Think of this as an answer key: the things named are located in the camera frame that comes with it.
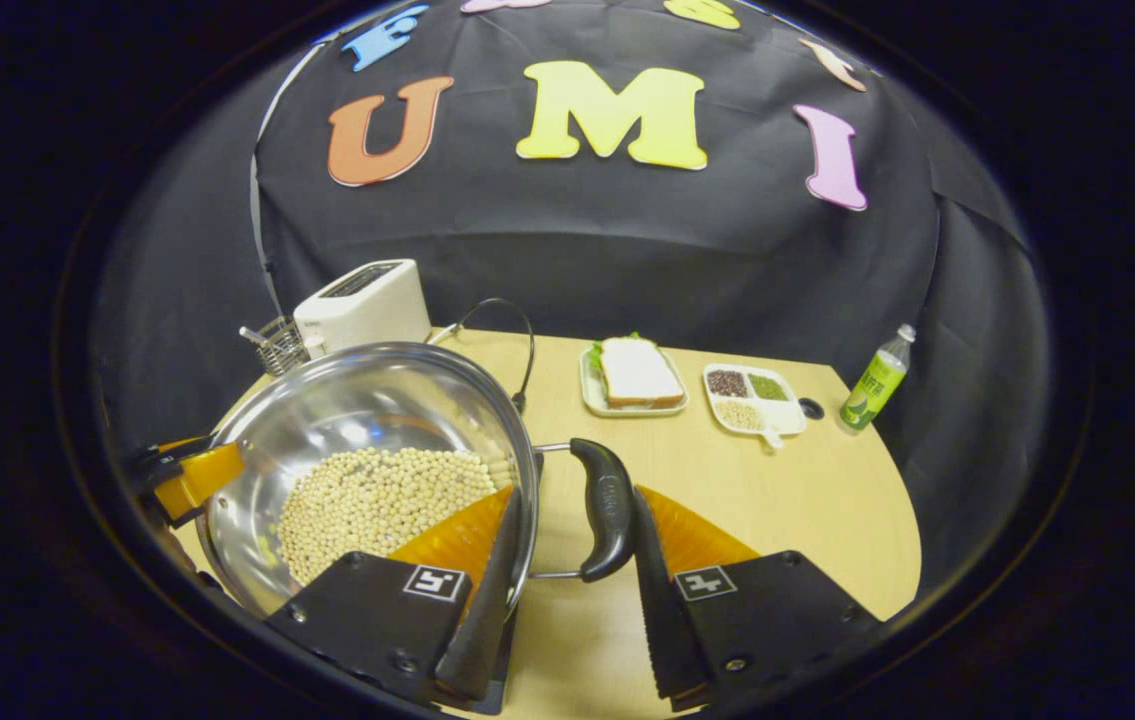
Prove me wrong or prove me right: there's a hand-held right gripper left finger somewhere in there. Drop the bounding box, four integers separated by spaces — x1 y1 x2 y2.
260 486 526 706

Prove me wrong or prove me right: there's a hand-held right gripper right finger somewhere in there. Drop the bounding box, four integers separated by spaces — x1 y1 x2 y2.
631 484 884 714

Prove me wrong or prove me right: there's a stainless steel pot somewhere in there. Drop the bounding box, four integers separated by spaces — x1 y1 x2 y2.
194 341 639 622

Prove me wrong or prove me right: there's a pile of soybeans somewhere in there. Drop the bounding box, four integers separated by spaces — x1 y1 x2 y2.
276 447 499 587

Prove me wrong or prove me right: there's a small soybean heap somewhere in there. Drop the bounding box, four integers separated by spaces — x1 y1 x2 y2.
714 400 765 433

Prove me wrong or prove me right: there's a small white plate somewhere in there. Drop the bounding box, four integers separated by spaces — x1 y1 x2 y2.
579 339 691 419

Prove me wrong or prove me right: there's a white toaster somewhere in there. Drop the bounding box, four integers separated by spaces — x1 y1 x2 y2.
292 258 434 360

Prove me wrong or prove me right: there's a white divided tray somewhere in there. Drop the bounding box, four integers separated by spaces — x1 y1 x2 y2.
702 362 809 452

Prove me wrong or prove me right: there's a green label drink bottle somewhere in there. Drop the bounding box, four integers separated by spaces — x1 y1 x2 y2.
837 322 919 435

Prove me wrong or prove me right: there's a black backdrop cloth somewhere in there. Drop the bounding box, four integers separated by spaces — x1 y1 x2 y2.
92 0 1053 601

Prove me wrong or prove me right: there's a metal wire holder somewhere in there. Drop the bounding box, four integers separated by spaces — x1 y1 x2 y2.
238 315 314 378

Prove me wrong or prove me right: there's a black power cable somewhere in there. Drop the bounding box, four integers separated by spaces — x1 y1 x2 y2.
426 296 537 417

